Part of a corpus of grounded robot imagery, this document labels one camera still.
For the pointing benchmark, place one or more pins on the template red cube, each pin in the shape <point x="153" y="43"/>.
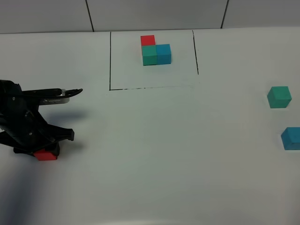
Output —
<point x="148" y="40"/>

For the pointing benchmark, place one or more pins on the template green cube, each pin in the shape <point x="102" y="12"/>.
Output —
<point x="149" y="55"/>

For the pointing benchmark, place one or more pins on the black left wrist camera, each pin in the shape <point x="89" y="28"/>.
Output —
<point x="50" y="96"/>

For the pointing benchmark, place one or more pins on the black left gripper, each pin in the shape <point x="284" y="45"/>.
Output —
<point x="23" y="127"/>

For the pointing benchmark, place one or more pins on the template blue cube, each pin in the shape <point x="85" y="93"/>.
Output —
<point x="164" y="55"/>

